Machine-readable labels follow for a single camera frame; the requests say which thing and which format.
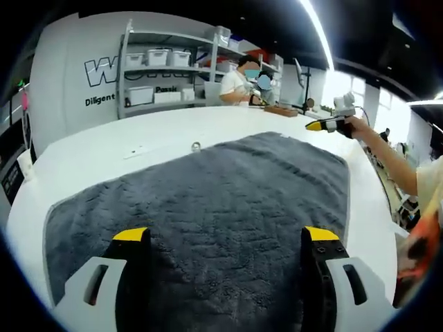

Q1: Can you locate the person's patterned shirt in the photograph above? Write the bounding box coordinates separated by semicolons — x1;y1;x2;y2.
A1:
394;160;443;308

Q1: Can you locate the white paper cup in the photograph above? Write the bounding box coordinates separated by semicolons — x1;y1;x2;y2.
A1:
16;151;36;181

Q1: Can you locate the black desk stand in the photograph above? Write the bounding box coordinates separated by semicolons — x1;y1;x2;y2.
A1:
293;57;313;116

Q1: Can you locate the wooden tray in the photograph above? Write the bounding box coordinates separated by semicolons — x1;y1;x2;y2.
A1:
264;104;299;118

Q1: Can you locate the thin grey cable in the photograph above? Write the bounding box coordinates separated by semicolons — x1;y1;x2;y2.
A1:
354;105;374;128

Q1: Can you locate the clear storage box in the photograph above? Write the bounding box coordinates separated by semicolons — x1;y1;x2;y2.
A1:
215;26;232;47

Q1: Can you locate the grey towel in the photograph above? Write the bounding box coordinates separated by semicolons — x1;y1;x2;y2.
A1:
44;130;350;332

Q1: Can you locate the large white storage bin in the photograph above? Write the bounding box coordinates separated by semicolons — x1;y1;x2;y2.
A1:
125;86;154;107

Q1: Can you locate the long ceiling light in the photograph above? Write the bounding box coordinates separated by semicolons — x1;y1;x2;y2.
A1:
299;0;336;72

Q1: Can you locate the black equipment cabinet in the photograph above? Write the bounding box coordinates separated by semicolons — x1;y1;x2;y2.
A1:
0;138;26;207

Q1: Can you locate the white lidded storage bin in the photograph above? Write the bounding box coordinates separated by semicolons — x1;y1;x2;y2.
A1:
125;53;145;68
147;48;171;67
172;50;192;67

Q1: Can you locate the grey metal shelf unit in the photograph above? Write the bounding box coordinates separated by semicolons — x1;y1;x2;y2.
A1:
207;26;285;104
116;19;222;120

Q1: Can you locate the person's right hand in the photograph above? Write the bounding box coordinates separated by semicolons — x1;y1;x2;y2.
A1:
347;116;374;142

